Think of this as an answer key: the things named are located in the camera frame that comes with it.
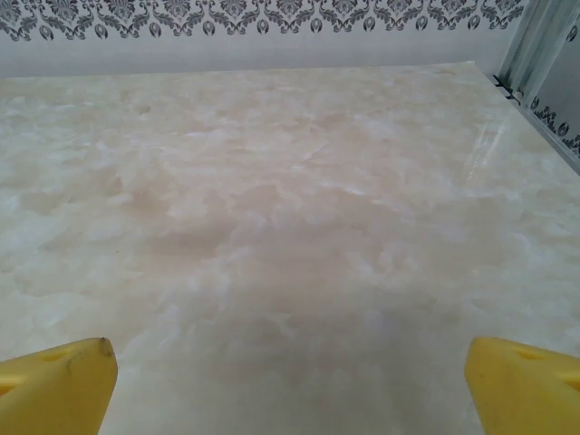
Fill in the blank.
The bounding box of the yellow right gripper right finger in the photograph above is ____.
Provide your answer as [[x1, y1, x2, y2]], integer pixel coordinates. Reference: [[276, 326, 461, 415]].
[[464, 335, 580, 435]]

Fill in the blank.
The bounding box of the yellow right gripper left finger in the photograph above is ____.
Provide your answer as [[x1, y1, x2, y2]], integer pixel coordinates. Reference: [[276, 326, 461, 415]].
[[0, 336, 121, 435]]

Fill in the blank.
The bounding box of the aluminium frame side rail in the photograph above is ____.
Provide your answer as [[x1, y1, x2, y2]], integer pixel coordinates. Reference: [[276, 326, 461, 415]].
[[491, 74, 580, 176]]

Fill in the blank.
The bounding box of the aluminium frame corner post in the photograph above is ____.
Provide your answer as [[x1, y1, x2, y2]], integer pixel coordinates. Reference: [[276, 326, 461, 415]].
[[493, 0, 575, 99]]

